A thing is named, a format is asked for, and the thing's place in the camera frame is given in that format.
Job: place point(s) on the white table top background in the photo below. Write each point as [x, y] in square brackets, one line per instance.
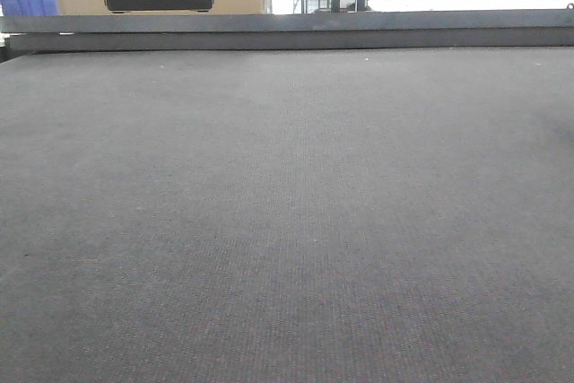
[388, 6]

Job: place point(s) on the dark grey metal rail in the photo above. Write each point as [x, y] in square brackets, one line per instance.
[320, 31]

